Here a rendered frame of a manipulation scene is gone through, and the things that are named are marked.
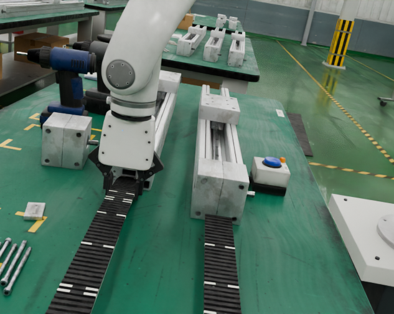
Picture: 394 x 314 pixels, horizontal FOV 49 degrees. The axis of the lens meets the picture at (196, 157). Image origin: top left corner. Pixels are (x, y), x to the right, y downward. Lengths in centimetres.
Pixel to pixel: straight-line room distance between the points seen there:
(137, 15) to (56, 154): 43
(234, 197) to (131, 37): 36
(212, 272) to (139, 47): 35
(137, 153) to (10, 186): 27
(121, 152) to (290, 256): 36
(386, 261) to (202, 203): 34
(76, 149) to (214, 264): 45
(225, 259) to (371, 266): 26
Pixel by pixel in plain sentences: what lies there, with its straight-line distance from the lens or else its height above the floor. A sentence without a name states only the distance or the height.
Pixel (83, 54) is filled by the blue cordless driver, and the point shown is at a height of 99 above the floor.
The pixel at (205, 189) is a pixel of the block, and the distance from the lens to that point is 83.
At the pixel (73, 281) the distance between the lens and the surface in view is 61.
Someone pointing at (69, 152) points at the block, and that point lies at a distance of 99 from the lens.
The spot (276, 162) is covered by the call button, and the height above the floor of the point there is 85.
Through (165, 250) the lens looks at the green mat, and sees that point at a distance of 75.
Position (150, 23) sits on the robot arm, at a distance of 67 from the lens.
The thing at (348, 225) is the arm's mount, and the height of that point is 81.
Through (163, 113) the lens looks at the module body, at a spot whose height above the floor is 86.
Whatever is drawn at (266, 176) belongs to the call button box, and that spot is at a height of 82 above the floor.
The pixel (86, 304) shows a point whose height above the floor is 81.
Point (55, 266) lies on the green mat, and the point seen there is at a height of 78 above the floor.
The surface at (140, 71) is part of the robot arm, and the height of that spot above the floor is 106.
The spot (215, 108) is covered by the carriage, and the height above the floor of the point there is 90.
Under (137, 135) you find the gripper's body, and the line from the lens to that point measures 80.
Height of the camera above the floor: 119
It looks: 21 degrees down
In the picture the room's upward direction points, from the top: 10 degrees clockwise
